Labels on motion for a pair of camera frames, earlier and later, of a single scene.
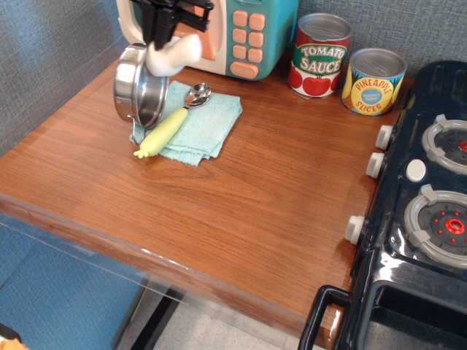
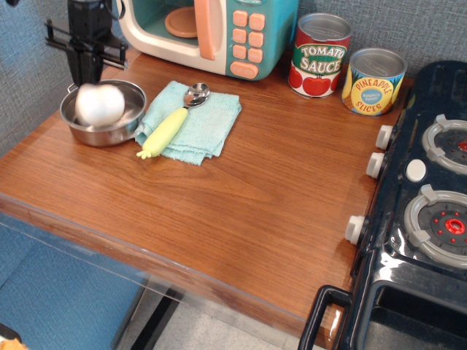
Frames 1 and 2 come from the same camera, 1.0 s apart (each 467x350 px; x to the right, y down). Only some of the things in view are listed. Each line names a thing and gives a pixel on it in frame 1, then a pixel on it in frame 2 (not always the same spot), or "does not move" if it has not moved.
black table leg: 157,320 does not move
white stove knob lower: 354,228 does not move
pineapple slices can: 373,81 does not move
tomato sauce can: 322,44 does not move
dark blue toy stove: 408,286 does not move
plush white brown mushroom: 181,51 -> 96,105
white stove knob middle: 375,165 does not move
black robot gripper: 193,13 -> 89,25
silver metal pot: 139,94 -> 135,106
